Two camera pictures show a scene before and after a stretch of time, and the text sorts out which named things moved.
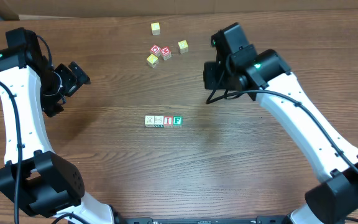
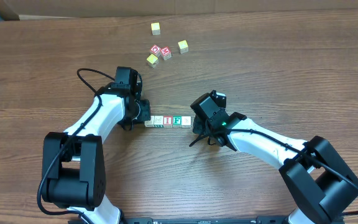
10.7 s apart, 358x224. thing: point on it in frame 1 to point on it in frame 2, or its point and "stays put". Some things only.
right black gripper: x=210 y=78 to x=197 y=125
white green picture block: x=159 y=121 stays put
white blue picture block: x=150 y=121 stays put
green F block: x=177 y=121 stays put
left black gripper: x=71 y=79 to x=145 y=112
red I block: x=168 y=121 stays put
